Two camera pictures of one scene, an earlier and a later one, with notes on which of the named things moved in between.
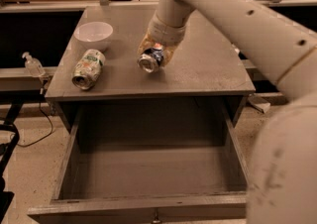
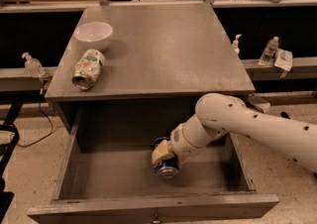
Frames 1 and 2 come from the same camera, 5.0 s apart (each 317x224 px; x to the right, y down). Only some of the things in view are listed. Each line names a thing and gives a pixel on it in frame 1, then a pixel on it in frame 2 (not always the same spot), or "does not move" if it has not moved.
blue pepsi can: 151,58 → 166,168
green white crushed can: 87,69 does not move
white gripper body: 165,33 → 179,143
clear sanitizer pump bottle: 33,66 does not move
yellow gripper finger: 167,53 → 184,159
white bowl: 93,35 does not move
